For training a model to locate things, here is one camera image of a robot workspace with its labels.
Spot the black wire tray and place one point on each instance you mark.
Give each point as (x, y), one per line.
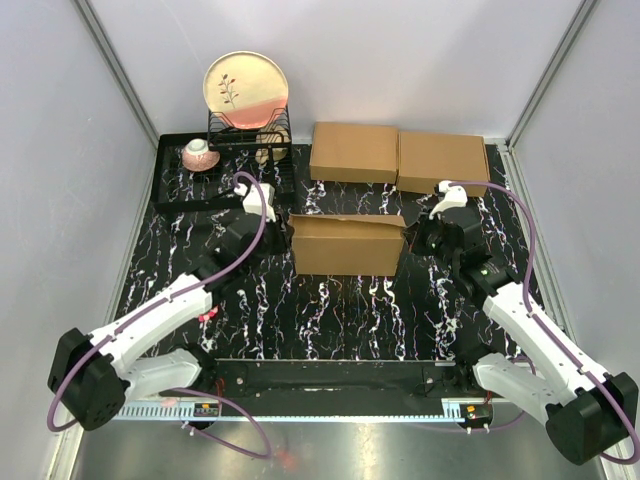
(175, 189)

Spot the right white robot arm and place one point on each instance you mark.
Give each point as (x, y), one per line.
(584, 409)

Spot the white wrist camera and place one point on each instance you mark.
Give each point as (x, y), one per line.
(253, 199)
(450, 196)

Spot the black wire plate rack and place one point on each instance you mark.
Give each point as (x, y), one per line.
(224, 137)

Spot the pink patterned bowl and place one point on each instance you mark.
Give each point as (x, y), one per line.
(198, 157)

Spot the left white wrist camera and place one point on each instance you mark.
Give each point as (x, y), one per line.
(253, 199)

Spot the cream pink floral plate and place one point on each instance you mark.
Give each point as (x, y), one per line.
(245, 89)

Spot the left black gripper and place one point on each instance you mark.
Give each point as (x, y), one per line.
(283, 235)

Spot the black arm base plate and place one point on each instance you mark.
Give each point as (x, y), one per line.
(235, 378)

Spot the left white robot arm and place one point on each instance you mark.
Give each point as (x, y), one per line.
(94, 375)

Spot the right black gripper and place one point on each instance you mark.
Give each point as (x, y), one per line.
(414, 234)

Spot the cardboard box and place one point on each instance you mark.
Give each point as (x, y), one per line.
(426, 159)
(354, 153)
(347, 245)

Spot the cream ceramic mug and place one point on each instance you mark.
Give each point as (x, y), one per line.
(272, 140)

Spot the pink green flower coaster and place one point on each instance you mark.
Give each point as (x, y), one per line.
(206, 317)

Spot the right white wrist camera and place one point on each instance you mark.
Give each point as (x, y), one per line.
(450, 196)

